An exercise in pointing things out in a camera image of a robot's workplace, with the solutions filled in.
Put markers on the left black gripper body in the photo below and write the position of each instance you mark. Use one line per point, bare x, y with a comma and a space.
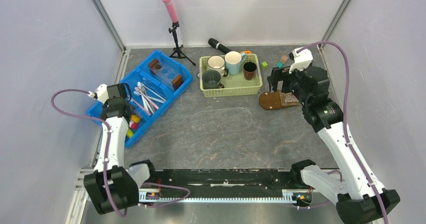
106, 105

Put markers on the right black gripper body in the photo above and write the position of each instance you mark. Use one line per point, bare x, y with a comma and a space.
295, 80

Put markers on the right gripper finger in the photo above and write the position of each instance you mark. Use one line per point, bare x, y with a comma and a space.
283, 74
273, 79

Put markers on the clear textured toothbrush holder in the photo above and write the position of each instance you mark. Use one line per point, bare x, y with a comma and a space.
288, 99

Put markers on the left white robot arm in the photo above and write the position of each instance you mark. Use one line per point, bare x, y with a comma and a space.
111, 187

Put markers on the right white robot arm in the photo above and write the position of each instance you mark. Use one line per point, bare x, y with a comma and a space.
362, 198

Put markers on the brown oval wooden tray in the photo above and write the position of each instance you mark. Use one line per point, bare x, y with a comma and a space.
272, 100

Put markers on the clear oval acrylic tray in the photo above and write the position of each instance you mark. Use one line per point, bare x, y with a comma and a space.
221, 120

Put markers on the brown wooden block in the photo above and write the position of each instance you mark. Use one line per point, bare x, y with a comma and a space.
284, 59

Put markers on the green cube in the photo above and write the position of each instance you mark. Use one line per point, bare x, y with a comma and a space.
264, 65

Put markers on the yellow tube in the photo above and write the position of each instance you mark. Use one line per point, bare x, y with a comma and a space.
135, 118

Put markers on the pale green plastic basket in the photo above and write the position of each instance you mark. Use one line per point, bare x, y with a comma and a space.
234, 85

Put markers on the dark brown cup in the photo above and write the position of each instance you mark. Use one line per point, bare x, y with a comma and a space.
249, 70

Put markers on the blue plastic divided bin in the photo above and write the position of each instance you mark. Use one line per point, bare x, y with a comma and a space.
142, 74

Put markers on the light blue mug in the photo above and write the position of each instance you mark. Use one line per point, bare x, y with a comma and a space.
234, 61

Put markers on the cream mug brown rim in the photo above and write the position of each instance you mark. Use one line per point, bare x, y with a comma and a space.
218, 64

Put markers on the dark grey mug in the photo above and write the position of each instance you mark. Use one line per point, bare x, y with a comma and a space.
211, 79

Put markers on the brown soap block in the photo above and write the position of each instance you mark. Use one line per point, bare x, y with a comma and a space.
177, 82

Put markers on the black microphone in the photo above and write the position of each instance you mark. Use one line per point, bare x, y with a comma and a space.
218, 45

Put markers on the black mini tripod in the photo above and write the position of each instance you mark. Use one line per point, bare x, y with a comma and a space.
177, 50

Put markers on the pink microphone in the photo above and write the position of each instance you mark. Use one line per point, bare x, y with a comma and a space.
171, 10

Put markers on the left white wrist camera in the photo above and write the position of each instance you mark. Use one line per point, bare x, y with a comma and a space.
100, 94

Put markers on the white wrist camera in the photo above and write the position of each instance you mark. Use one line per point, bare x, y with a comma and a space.
100, 94
301, 59

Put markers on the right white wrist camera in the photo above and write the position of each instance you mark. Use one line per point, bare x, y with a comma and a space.
301, 59

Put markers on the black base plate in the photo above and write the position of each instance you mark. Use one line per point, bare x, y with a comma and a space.
222, 183

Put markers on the white comb cable duct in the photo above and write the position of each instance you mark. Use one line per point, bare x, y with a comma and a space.
145, 196

